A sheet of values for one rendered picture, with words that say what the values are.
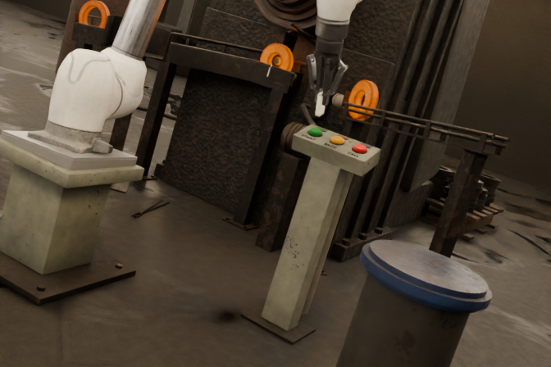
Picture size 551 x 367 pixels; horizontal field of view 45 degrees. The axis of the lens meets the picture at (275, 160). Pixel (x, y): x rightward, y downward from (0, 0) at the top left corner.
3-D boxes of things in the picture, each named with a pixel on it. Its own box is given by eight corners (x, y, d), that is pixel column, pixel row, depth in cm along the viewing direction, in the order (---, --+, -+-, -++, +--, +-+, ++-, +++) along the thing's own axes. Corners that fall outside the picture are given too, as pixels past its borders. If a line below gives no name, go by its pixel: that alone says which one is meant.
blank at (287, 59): (267, 41, 291) (263, 40, 288) (297, 47, 283) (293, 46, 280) (260, 75, 293) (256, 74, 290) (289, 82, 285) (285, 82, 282)
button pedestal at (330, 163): (259, 301, 217) (315, 124, 206) (321, 334, 207) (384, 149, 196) (233, 312, 203) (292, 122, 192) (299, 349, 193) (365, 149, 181)
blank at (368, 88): (356, 127, 255) (348, 125, 253) (352, 92, 261) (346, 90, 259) (380, 111, 242) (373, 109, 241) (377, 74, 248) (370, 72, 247)
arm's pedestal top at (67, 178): (66, 188, 172) (69, 174, 171) (-17, 147, 184) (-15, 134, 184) (142, 180, 200) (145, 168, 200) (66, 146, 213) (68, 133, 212)
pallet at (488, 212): (303, 172, 457) (323, 111, 449) (351, 169, 527) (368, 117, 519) (469, 241, 400) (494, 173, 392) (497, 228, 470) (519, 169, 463)
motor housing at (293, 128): (261, 238, 284) (298, 120, 274) (305, 259, 274) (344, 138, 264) (246, 242, 272) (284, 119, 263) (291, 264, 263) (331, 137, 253)
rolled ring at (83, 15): (110, 3, 329) (114, 5, 332) (82, -4, 336) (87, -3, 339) (102, 40, 332) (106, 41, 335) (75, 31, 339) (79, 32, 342)
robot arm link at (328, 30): (326, 10, 186) (324, 30, 189) (311, 15, 179) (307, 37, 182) (355, 17, 182) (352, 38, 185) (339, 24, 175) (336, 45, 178)
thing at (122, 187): (77, 168, 304) (115, 15, 291) (133, 183, 308) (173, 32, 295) (67, 178, 284) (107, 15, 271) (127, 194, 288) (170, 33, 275)
